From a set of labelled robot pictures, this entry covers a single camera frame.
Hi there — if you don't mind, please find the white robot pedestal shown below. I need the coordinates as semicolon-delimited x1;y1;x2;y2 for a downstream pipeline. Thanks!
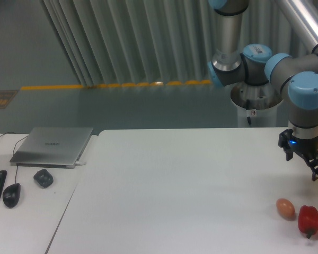
231;82;282;128

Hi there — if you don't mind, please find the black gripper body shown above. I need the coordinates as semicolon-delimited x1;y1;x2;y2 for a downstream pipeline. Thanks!
290;128;318;161

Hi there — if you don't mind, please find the silver closed laptop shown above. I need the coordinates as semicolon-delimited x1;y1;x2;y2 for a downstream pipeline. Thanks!
10;127;93;168

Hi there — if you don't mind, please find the white usb dongle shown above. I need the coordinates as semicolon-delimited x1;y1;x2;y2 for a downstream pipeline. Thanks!
75;161;86;166

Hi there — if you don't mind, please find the black cable on pedestal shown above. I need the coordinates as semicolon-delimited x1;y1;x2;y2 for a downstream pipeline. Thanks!
244;99;252;125

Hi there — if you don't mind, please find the red bell pepper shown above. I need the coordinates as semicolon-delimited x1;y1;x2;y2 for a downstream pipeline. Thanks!
298;205;318;239

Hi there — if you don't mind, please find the black computer mouse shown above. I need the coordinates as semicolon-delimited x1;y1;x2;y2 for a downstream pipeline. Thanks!
2;183;21;208

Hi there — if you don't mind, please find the small black gadget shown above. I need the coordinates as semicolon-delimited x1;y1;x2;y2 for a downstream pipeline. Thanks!
33;169;54;188

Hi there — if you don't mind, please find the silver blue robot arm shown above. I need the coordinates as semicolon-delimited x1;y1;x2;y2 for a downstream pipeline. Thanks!
208;1;318;180

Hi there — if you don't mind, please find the brown egg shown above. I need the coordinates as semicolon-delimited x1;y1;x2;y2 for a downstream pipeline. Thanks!
276;198;295;220

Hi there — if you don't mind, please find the black mouse cable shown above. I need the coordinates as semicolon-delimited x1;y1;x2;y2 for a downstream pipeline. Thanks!
12;134;29;184

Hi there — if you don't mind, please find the pleated grey curtain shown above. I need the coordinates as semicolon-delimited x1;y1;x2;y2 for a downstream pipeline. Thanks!
39;0;318;88

